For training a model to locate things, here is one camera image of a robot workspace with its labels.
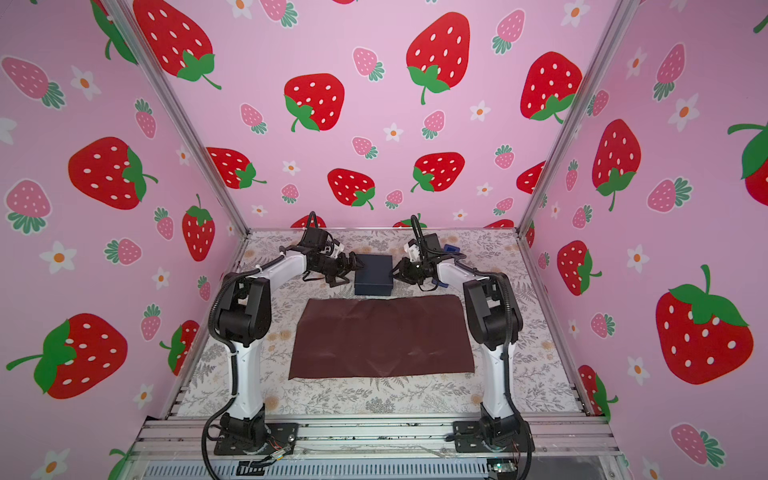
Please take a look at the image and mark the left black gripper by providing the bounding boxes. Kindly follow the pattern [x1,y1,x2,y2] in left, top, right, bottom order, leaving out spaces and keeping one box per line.
[316,251,366,286]

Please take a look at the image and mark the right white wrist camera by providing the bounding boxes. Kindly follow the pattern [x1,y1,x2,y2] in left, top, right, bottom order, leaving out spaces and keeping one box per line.
[404,240,421,262]

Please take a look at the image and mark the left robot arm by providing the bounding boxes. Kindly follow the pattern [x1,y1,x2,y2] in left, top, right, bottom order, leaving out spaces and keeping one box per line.
[208,226,365,449]

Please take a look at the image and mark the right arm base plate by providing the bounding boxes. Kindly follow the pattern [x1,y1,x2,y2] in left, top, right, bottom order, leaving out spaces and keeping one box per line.
[445,419,536,453]

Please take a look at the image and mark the dark red wrapping paper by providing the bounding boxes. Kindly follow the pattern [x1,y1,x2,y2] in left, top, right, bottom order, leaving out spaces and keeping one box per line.
[289,295,475,379]

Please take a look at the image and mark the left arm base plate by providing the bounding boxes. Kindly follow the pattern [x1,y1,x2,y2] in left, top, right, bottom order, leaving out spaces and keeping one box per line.
[214,423,299,459]

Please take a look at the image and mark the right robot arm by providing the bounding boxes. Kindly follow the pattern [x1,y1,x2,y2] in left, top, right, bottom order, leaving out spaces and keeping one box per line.
[391,225,530,450]

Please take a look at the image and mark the dark navy gift box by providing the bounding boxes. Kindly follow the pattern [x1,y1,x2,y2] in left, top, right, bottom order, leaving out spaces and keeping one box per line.
[354,254,393,297]

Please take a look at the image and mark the aluminium rail frame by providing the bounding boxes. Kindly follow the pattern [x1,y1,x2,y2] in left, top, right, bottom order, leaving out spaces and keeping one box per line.
[119,413,632,479]

